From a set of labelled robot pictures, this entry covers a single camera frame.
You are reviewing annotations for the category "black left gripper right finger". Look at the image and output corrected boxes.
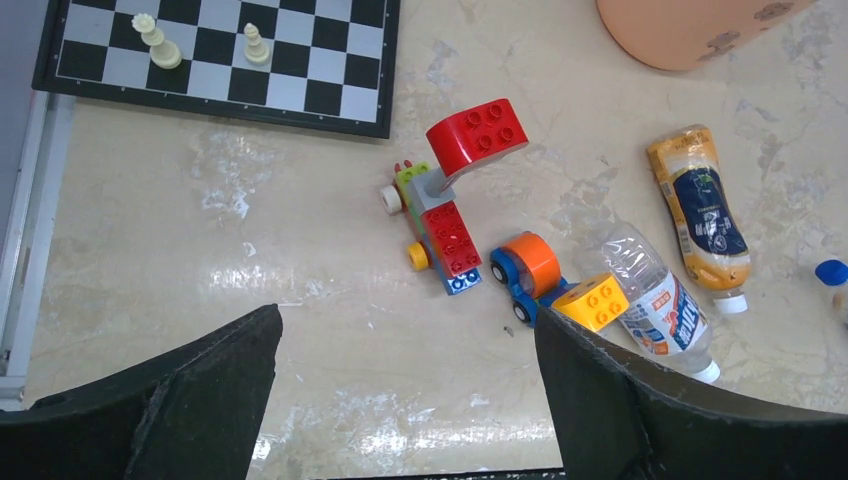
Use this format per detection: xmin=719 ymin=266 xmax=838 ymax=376
xmin=535 ymin=309 xmax=847 ymax=479

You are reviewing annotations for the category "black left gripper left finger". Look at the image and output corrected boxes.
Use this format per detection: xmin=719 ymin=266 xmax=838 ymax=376
xmin=1 ymin=304 xmax=283 ymax=479

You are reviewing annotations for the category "clear water bottle blue label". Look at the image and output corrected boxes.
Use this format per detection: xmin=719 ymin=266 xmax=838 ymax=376
xmin=590 ymin=221 xmax=721 ymax=384

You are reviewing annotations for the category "orange tea bottle navy label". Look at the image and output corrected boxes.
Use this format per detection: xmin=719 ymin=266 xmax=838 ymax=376
xmin=646 ymin=124 xmax=751 ymax=314

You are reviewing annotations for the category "blue capped small bottle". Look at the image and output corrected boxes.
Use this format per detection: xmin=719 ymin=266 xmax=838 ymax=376
xmin=814 ymin=259 xmax=847 ymax=326

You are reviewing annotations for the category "peach plastic bin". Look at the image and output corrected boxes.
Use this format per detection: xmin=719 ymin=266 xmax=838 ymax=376
xmin=596 ymin=0 xmax=813 ymax=72

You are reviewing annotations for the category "blue orange toy block car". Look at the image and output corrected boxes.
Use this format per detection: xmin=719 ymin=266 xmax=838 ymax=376
xmin=489 ymin=231 xmax=631 ymax=334

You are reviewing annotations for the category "red grey toy block crane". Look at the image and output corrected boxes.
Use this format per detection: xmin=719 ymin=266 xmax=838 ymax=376
xmin=379 ymin=98 xmax=529 ymax=295

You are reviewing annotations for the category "cream chess queen piece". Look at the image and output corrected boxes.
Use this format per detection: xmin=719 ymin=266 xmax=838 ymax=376
xmin=131 ymin=13 xmax=183 ymax=70

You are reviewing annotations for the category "cream chess bishop piece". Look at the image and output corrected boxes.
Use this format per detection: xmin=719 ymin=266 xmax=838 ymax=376
xmin=243 ymin=22 xmax=271 ymax=66

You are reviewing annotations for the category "black white chessboard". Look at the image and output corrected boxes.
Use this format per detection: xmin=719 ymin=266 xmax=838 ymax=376
xmin=32 ymin=0 xmax=400 ymax=139

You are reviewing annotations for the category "aluminium table edge rail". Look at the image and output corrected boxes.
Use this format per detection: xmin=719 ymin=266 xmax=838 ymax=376
xmin=1 ymin=92 xmax=75 ymax=413

